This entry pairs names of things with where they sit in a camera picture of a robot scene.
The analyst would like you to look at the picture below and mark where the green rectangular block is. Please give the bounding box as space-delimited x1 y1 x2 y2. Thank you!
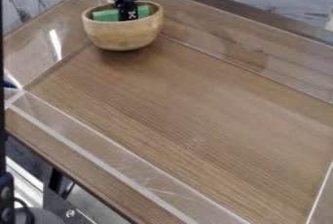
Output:
92 6 151 21

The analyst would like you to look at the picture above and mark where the light brown wooden bowl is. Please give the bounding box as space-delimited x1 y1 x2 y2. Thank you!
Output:
80 1 164 51

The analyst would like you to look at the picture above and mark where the blue object at edge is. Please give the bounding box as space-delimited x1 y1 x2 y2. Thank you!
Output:
4 80 16 89

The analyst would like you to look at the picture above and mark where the black table leg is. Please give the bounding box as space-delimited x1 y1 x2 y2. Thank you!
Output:
48 168 64 194

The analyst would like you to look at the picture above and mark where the clear acrylic tray wall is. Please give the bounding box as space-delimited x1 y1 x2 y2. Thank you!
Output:
4 0 333 224

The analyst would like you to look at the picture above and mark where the black metal base plate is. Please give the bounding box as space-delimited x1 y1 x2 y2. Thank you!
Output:
43 187 96 224

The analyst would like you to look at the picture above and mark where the black cable loop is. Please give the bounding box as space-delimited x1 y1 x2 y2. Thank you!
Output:
13 197 36 224

